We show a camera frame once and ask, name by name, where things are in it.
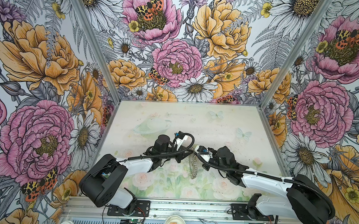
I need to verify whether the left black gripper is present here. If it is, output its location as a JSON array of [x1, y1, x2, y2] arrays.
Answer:
[[161, 144, 194, 164]]

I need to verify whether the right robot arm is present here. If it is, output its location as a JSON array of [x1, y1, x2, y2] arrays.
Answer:
[[194, 146, 336, 224]]

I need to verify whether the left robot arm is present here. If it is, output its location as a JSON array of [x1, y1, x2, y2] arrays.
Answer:
[[79, 132, 195, 212]]

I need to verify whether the green circuit board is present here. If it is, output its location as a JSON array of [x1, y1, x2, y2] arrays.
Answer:
[[119, 219, 144, 224]]

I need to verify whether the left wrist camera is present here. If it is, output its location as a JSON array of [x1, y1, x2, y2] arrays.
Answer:
[[173, 132, 189, 151]]

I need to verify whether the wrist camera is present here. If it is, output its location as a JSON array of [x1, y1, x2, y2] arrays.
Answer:
[[173, 132, 189, 151], [195, 145, 213, 162]]

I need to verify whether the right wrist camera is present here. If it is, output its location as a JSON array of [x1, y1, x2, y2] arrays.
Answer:
[[195, 145, 213, 162]]

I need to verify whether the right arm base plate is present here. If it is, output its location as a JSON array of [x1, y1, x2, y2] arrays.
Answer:
[[227, 203, 274, 222]]

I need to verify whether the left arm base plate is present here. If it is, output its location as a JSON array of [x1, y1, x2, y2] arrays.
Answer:
[[107, 200, 151, 218]]

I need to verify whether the aluminium front rail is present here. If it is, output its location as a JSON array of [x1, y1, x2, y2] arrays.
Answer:
[[60, 193, 317, 224]]

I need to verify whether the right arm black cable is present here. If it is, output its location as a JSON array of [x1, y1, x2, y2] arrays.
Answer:
[[194, 151, 339, 220]]

